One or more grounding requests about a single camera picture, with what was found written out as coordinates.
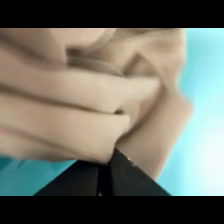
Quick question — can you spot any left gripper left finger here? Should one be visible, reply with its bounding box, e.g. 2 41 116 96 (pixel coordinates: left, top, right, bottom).
33 159 100 197

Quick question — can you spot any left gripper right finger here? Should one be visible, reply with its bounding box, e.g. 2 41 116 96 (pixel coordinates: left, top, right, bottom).
99 147 171 197

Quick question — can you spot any beige shirt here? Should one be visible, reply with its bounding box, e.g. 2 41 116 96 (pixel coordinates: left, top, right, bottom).
0 28 195 182

